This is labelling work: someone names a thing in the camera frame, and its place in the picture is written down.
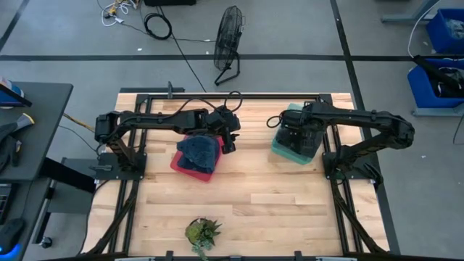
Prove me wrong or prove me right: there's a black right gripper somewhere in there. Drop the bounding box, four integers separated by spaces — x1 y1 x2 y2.
281 103 316 155

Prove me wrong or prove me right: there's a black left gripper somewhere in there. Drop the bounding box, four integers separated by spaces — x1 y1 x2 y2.
208 107 242 154

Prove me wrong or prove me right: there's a teal plastic basket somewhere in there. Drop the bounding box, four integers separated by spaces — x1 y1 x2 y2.
270 103 326 166

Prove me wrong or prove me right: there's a red plastic basket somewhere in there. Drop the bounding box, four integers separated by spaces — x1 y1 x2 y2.
170 136 225 183

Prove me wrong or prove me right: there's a small potted succulent plant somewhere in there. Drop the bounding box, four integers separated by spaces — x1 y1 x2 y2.
184 216 223 261

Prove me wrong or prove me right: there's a black floor fan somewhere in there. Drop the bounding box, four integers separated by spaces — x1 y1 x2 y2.
212 5 246 87

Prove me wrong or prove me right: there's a large blue storage bin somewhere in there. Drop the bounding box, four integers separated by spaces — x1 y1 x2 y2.
407 57 464 109

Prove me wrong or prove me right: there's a grey metal desk foot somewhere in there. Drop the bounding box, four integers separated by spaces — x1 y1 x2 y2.
380 0 442 25

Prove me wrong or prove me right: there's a small blue storage bin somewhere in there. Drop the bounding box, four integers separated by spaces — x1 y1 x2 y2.
426 7 464 55

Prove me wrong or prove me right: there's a black desk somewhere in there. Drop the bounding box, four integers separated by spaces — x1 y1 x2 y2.
0 82 74 261

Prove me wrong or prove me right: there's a black and yellow glove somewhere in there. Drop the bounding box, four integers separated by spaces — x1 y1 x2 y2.
0 112 36 173

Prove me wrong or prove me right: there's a blue box on desk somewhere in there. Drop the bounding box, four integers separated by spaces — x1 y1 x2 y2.
0 76 33 109

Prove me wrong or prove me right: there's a black computer mouse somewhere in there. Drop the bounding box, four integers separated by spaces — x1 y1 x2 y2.
0 217 25 254

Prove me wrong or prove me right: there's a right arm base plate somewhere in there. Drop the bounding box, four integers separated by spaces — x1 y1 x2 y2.
322 151 376 181

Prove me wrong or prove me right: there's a black aluminium table frame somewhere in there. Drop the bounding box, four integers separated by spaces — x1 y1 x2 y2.
85 92 391 261

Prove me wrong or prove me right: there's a long black floor cable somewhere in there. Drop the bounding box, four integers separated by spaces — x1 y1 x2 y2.
158 5 207 93

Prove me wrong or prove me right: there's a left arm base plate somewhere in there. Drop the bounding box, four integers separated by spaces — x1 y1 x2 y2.
94 152 148 181

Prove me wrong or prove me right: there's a coiled black cable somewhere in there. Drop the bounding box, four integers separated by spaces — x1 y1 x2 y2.
144 12 173 41

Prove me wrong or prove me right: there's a white hanging cable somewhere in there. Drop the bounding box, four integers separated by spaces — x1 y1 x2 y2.
407 6 438 59

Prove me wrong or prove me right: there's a white cable bundle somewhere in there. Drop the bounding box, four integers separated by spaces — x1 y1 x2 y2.
96 0 141 27

